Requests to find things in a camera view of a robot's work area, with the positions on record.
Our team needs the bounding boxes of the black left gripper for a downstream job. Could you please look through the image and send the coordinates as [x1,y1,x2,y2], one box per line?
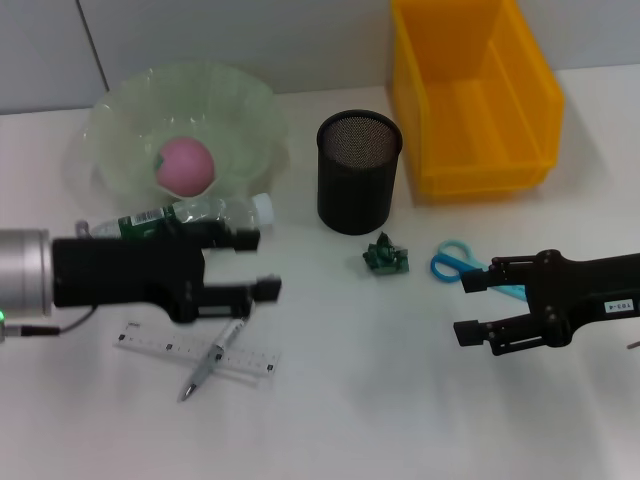
[51,219,284,325]

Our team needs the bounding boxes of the pink toy peach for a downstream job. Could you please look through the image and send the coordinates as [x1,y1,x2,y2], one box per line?
[154,137,216,197]

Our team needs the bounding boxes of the yellow plastic bin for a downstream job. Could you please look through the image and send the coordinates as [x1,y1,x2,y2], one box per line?
[389,0,566,197]

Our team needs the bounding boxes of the translucent green fruit plate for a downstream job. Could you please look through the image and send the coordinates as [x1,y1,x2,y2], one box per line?
[67,62,291,209]

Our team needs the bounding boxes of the clear green-label water bottle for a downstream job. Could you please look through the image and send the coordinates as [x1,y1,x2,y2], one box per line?
[88,192,275,241]

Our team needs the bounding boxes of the left arm cable with plugs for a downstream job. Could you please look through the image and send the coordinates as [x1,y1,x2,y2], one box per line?
[0,219,96,340]

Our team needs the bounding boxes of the silver ballpoint pen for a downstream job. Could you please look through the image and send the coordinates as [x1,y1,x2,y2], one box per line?
[177,299,256,404]

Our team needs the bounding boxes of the black mesh pen holder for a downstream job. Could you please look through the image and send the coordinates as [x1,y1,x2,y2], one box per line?
[315,110,404,236]

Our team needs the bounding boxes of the clear plastic ruler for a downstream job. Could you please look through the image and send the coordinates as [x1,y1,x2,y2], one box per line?
[114,321,282,385]

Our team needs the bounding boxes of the blue scissors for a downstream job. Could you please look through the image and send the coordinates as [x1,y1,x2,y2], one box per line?
[430,239,529,304]

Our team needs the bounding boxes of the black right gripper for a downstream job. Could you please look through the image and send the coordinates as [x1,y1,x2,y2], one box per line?
[452,248,640,357]

